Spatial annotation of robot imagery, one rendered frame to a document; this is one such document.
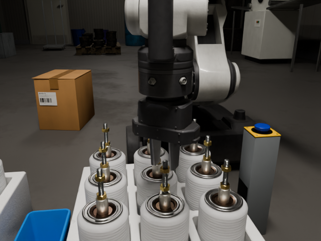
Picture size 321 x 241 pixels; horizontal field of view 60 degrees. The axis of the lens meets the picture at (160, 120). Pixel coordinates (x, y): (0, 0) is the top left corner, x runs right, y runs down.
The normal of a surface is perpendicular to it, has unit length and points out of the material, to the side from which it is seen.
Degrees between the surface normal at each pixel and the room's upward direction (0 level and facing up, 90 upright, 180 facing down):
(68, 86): 90
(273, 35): 90
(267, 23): 90
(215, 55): 48
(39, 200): 0
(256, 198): 90
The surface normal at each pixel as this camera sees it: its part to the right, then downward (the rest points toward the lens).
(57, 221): 0.12, 0.29
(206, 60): 0.11, -0.40
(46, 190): 0.00, -0.94
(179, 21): -0.15, 0.33
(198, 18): -0.14, 0.60
